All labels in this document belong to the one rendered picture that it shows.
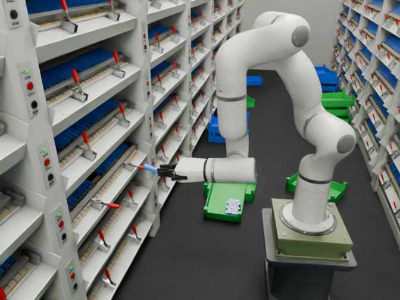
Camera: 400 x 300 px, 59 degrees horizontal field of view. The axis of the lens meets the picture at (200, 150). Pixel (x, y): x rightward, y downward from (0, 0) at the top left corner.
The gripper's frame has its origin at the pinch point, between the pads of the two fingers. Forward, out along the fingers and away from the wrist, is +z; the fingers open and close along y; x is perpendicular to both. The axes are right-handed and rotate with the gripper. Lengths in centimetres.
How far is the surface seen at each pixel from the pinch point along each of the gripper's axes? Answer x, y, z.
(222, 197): 55, -65, -3
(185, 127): 24, -100, 24
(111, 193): 7.7, 3.6, 20.8
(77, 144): -15.9, 11.7, 22.6
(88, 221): 7.5, 20.0, 21.0
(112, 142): -10.9, -0.6, 17.5
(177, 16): -42, -100, 18
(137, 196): 25.7, -21.9, 25.2
